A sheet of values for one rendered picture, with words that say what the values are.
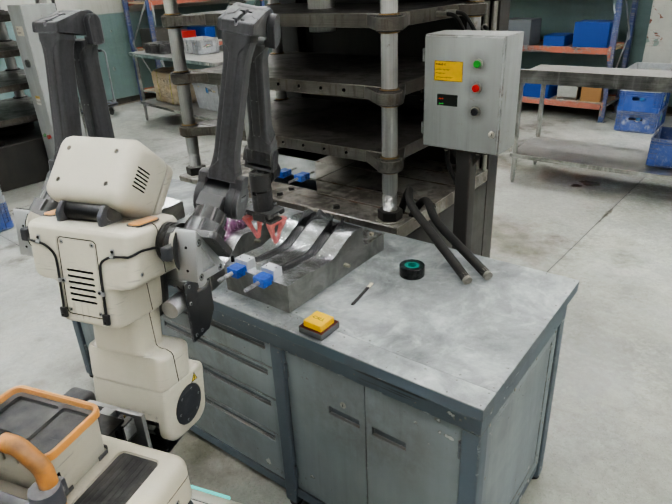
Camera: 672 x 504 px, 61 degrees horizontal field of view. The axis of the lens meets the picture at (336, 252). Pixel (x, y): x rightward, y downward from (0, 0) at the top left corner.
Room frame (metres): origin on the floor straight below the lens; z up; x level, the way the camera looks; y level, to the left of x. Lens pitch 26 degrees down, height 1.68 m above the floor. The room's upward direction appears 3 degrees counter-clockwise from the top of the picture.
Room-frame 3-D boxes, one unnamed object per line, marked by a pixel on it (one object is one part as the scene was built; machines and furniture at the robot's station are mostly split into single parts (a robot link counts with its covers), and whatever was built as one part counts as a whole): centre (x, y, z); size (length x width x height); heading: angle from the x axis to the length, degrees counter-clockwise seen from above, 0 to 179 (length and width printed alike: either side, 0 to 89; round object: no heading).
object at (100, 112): (1.49, 0.59, 1.40); 0.11 x 0.06 x 0.43; 68
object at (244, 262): (1.52, 0.30, 0.89); 0.13 x 0.05 x 0.05; 142
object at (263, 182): (1.49, 0.19, 1.18); 0.07 x 0.06 x 0.07; 166
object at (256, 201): (1.48, 0.19, 1.12); 0.10 x 0.07 x 0.07; 52
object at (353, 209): (2.75, 0.01, 0.76); 1.30 x 0.84 x 0.07; 52
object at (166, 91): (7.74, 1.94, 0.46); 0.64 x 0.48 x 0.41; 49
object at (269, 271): (1.45, 0.22, 0.89); 0.13 x 0.05 x 0.05; 142
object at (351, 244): (1.69, 0.09, 0.87); 0.50 x 0.26 x 0.14; 142
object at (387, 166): (2.75, 0.00, 0.96); 1.29 x 0.83 x 0.18; 52
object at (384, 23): (2.74, 0.00, 1.45); 1.29 x 0.82 x 0.19; 52
